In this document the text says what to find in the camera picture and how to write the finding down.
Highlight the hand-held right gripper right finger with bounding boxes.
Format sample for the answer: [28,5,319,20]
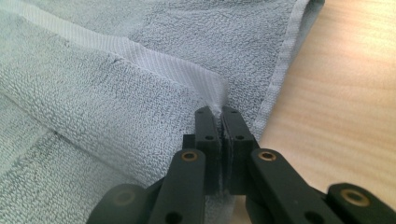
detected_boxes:
[219,105,261,196]

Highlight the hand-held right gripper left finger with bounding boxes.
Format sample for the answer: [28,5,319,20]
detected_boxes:
[182,105,222,196]

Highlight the grey terry towel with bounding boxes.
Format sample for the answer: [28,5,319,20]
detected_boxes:
[0,0,326,224]

